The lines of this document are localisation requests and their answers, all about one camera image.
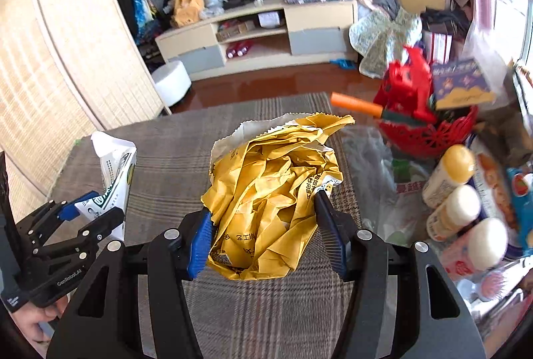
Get pink hairbrush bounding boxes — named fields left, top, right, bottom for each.
left=477, top=271, right=506, bottom=301

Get yellow cap white bottle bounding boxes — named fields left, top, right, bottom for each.
left=422, top=144, right=476, bottom=210

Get blue cookie tin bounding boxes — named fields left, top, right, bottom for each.
left=470, top=138, right=521, bottom=251

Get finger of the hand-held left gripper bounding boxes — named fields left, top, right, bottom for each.
left=14, top=191, right=101, bottom=243
left=31, top=208, right=126, bottom=266

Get cardboard box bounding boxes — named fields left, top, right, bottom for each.
left=217, top=21, right=256, bottom=42

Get cream cap white bottle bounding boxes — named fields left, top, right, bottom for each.
left=427, top=185, right=482, bottom=243

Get clear plastic bag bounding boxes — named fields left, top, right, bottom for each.
left=339, top=126, right=434, bottom=247

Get yellow plush toy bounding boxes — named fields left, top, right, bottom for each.
left=172, top=0, right=206, bottom=28

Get person's left hand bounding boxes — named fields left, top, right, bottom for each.
left=10, top=296, right=69, bottom=343

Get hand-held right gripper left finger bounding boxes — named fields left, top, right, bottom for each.
left=47, top=209, right=217, bottom=359

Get white paper carton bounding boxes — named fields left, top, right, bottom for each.
left=90, top=131, right=138, bottom=243

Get gold foil wrapper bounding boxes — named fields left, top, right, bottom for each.
left=201, top=113, right=355, bottom=281

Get white round stool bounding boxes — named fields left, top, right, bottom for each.
left=151, top=60, right=193, bottom=103

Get pale patterned cloth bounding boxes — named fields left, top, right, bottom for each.
left=349, top=7, right=422, bottom=78

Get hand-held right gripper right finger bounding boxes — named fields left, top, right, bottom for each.
left=313, top=190, right=484, bottom=359

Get small white device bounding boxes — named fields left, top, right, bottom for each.
left=258, top=11, right=286, bottom=28

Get grey plaid tablecloth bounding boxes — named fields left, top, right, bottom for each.
left=48, top=91, right=400, bottom=359

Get clear plastic bags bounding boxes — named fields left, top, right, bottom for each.
left=462, top=21, right=513, bottom=85

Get cream grey television cabinet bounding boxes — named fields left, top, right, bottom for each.
left=155, top=0, right=359, bottom=81

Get orange handled tool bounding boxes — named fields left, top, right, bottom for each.
left=330, top=92, right=425, bottom=127

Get red plastic basket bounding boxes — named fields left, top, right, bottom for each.
left=372, top=46, right=479, bottom=160

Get hanging blue clothes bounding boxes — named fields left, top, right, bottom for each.
left=104, top=0, right=155, bottom=47

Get bamboo folding screen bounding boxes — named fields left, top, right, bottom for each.
left=0, top=0, right=165, bottom=214

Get purple box gold print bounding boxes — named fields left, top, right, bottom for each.
left=430, top=58, right=497, bottom=110

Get red bottles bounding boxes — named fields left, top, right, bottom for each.
left=225, top=40, right=255, bottom=59

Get pink label white bottle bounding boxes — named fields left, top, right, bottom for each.
left=439, top=217, right=509, bottom=280

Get blue chip bag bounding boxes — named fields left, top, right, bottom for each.
left=506, top=167, right=533, bottom=247

